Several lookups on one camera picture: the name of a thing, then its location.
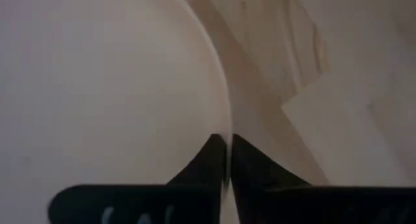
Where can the pale blue plate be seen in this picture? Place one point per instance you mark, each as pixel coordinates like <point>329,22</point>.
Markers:
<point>97,87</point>

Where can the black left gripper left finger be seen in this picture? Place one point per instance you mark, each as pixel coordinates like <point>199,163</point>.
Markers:
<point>195,198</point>

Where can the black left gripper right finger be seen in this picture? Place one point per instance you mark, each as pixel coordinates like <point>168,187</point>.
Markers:
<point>276,201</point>

